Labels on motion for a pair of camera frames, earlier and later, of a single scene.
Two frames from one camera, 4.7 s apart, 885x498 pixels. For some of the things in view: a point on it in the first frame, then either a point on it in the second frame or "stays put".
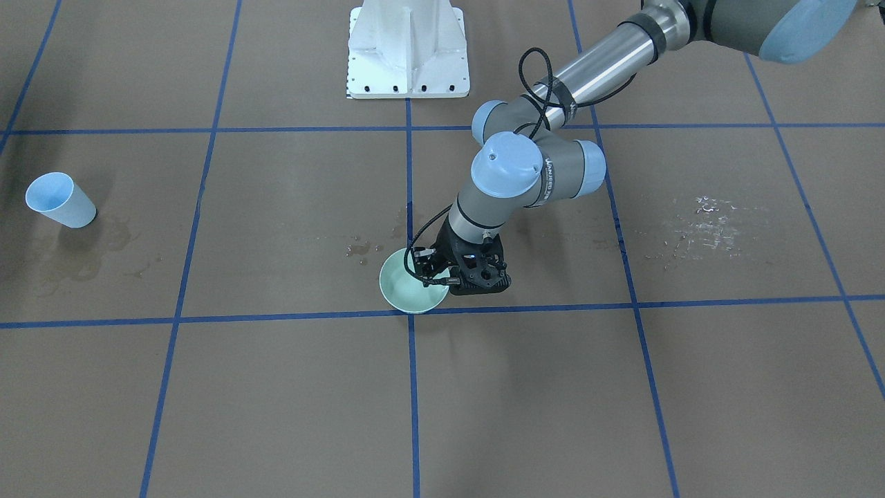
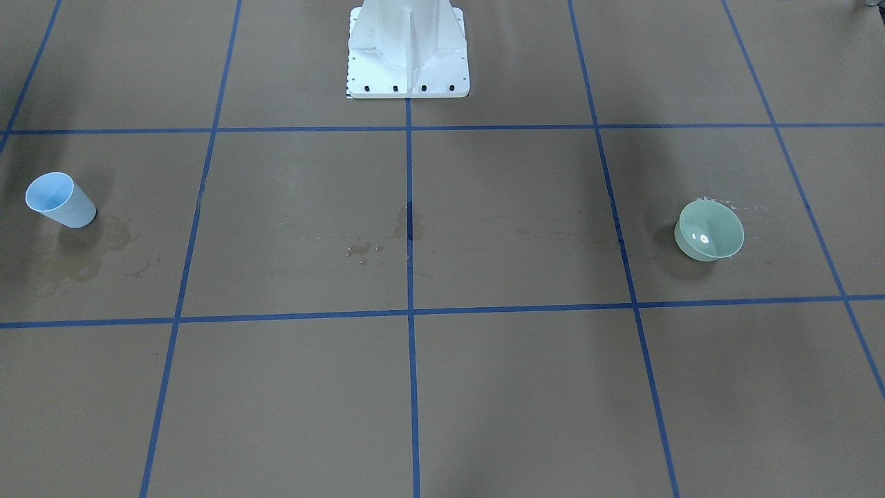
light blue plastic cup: [56, 195] stays put
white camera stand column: [407, 49] stays put
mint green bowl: [404, 292] -> [706, 230]
